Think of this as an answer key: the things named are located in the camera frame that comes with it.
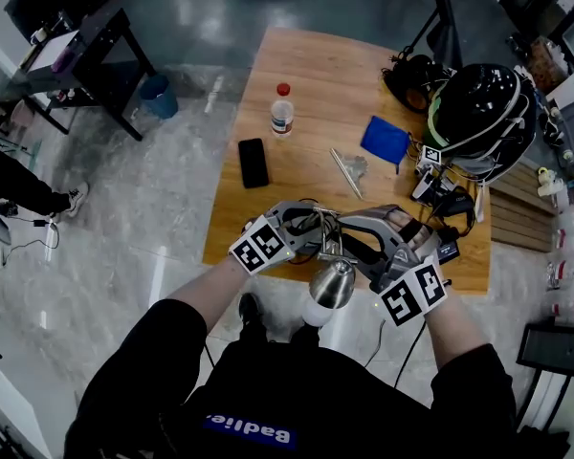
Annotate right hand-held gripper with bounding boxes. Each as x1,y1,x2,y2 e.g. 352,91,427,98
336,204,450,329

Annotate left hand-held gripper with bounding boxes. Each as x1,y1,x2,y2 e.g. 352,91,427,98
228,201,340,276

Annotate silver metal lamp with bulb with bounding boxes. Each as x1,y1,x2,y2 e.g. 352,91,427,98
289,198,360,329

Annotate person's right forearm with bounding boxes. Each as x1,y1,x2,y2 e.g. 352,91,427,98
423,274,490,373

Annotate person's left forearm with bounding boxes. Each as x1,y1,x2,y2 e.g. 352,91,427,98
166,254,251,335

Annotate person's right hand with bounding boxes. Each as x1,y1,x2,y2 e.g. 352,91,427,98
386,208,435,253

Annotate silver metal clip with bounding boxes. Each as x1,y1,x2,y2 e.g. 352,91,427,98
328,146,370,201

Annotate black smartphone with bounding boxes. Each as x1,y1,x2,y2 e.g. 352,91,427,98
237,137,271,190

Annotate small black screen device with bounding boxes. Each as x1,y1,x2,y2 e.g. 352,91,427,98
433,238,462,266

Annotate person's black shoe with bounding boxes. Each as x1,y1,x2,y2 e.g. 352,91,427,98
237,292,265,330

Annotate blue cloth pouch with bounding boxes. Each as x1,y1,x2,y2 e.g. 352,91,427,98
360,115,411,175

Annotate white device with printed tag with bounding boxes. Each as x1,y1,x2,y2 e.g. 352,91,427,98
413,144,444,176

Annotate clear water bottle red cap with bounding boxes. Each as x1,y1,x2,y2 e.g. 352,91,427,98
269,81,296,140

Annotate wooden pallet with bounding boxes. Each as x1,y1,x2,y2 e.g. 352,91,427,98
487,159,560,253

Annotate person's black clothed torso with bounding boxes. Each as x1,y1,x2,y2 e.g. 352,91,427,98
63,297,519,459

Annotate black helmet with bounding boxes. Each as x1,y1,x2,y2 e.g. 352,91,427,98
425,62,539,185

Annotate white plastic bottles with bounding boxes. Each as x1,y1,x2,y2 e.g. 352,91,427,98
536,165,566,199

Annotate blue waste bin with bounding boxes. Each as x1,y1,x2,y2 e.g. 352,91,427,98
138,74,180,120

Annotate pack of clear bottles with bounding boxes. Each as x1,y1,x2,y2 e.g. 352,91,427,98
543,206,574,322

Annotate black metal stand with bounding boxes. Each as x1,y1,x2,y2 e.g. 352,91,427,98
515,303,574,432

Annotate brown bag of items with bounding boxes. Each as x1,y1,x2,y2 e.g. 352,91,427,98
525,35,571,96

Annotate black side table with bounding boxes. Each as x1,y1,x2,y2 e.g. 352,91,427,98
7,7,158,142

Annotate white paper sheet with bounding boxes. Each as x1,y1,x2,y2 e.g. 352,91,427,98
27,30,81,74

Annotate white cabinet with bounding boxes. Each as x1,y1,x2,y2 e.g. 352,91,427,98
0,325,55,459

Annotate black device with cables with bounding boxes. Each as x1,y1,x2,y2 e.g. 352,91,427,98
428,184,477,238

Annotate black floor cable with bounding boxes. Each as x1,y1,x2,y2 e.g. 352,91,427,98
0,201,62,270

